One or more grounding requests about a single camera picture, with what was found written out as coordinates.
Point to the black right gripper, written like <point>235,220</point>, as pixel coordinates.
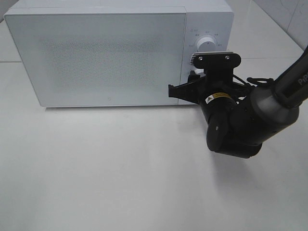
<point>213,84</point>

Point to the white dial knob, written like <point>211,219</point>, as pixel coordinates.
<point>206,44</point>
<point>197,72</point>

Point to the white microwave door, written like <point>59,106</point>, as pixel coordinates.
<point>100,60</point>

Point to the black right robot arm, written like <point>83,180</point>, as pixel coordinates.
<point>242,114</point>

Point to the white microwave oven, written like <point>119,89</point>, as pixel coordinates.
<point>202,17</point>

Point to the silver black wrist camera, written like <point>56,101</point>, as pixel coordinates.
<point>215,60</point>

